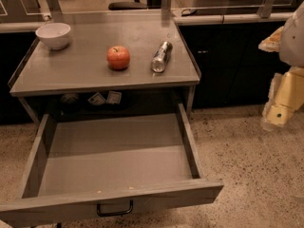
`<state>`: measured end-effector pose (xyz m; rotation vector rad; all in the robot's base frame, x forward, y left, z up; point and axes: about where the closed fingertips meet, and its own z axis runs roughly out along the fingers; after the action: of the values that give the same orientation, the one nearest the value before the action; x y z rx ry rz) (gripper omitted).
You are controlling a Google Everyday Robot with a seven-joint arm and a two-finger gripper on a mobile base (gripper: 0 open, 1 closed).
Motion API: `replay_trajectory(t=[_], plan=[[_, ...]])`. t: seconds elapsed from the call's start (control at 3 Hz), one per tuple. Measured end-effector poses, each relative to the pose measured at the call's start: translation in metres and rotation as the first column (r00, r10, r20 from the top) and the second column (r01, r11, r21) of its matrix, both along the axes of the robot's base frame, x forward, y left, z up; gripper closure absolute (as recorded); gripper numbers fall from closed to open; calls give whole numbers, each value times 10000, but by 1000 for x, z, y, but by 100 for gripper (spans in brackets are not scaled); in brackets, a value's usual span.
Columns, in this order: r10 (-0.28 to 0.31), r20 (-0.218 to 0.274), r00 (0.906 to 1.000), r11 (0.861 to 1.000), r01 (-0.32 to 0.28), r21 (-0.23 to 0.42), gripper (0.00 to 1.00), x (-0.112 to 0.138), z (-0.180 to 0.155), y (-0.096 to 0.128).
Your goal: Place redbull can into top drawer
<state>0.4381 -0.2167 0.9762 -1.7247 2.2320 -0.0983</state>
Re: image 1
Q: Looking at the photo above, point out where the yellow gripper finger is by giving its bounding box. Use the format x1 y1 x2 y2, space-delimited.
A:
258 27 283 52
261 66 304 131

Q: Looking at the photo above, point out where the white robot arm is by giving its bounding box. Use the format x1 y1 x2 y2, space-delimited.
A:
258 3 304 131

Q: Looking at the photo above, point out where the open grey top drawer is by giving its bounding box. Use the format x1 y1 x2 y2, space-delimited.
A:
0 104 223 228

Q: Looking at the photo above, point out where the dark counter cabinet right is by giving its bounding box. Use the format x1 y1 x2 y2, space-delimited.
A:
180 22 289 108

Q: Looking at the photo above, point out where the red apple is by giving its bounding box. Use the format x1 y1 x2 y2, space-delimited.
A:
106 46 130 70

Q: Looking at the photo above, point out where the right paper tag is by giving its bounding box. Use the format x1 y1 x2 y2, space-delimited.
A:
107 91 122 105

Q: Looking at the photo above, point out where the paper tag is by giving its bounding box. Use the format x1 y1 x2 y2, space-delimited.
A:
107 91 122 105
88 92 106 106

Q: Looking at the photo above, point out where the left paper tag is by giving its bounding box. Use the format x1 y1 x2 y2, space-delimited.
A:
88 92 106 106

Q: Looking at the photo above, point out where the grey cabinet table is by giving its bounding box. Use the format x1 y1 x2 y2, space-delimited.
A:
9 9 200 112

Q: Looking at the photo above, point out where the dark round object under table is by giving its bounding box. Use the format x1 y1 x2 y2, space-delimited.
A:
60 93 79 105

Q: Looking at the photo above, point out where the white bowl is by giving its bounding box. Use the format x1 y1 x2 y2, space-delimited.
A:
35 23 71 49

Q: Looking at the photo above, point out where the metal frame post right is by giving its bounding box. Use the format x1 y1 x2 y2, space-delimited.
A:
256 0 275 19

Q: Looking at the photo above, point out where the black drawer handle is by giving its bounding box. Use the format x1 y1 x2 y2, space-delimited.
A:
96 200 133 218

